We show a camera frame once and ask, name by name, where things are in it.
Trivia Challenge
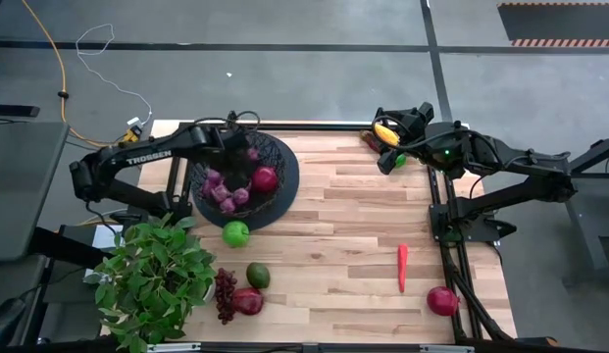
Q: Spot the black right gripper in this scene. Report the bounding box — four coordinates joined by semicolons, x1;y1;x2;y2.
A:
376;101;435;176

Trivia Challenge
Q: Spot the yellow orange pepper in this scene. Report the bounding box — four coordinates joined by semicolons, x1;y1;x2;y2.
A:
373;123;401;147

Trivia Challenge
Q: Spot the dark red long vegetable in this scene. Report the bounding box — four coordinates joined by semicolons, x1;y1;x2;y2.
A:
359;129;383;154

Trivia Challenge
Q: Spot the bright green apple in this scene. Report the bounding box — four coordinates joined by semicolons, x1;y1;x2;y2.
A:
222;220;251;249

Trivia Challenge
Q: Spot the red chili pepper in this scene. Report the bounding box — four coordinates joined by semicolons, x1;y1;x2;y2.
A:
396;243;410;294

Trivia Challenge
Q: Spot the dark green avocado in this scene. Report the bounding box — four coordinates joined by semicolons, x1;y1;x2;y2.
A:
245;262;272;290

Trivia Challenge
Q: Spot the dark red pomegranate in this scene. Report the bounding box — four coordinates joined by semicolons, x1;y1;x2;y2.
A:
230;286;265;317

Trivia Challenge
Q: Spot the dark red grape bunch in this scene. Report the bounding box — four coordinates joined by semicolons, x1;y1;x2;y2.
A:
214;267;239;326

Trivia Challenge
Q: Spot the white paper sheet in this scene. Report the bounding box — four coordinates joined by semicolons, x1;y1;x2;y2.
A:
90;224;125;252

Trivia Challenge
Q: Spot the green potted plant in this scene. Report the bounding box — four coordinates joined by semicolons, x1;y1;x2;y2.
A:
82;213;218;353

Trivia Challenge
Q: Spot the black oblong object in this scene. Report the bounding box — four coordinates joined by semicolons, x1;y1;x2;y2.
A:
28;226;114;270

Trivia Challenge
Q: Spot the black metal table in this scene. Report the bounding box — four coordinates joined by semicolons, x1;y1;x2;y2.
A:
530;132;609;288

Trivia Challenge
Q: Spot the dark mat with hazard stripes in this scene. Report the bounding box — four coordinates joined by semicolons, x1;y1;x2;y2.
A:
496;2;609;49

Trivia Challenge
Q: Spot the grey desk top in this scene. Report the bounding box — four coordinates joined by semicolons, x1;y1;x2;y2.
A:
0;121;71;264

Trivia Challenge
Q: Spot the black flat bar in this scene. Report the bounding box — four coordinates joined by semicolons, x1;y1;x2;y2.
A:
0;103;42;119

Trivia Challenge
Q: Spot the dark side desk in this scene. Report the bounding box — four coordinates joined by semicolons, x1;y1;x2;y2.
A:
0;254;107;347

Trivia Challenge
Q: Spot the black computer mouse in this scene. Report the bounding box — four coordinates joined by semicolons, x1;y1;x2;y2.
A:
0;296;29;347

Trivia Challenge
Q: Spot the black wire basket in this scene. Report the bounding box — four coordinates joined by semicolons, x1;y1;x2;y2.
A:
188;127;301;231
189;127;288;220

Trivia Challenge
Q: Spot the black aluminium table frame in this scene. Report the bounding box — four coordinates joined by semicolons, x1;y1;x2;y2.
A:
167;107;519;344

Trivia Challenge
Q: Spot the white floor cable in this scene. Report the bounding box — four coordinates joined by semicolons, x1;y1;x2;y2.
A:
75;23;153;126

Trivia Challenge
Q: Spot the orange floor cable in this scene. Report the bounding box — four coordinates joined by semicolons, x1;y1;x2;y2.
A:
22;0;138;149

